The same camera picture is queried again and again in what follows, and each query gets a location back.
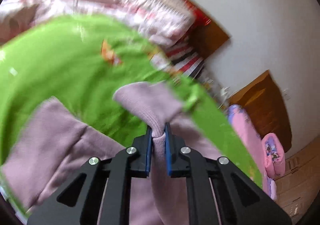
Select mauve knit pants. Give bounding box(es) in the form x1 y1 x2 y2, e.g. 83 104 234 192
1 82 221 224

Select rolled pink blanket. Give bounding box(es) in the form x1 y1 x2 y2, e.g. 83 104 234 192
261 133 285 179

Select wooden wardrobe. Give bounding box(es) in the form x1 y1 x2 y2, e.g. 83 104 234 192
276 137 319 224

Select cluttered nightstand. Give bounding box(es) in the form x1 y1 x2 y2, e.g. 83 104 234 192
199 75 230 107

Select right wooden headboard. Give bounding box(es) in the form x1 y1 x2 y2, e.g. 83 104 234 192
229 70 292 152

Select wooden headboard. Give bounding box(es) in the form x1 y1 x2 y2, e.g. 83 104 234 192
172 0 231 59
229 70 292 152

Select green cartoon bed sheet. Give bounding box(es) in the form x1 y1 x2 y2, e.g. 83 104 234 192
1 15 263 221

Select plaid checkered blanket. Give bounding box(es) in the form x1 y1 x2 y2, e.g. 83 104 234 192
149 40 204 78

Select left wooden headboard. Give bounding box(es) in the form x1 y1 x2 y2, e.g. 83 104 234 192
172 0 231 59

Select red pillow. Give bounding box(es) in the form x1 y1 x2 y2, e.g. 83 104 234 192
182 0 211 33

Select pink floral quilt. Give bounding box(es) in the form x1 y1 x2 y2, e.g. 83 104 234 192
1 0 190 48

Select wall outlet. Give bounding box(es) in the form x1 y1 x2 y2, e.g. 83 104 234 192
282 89 291 100

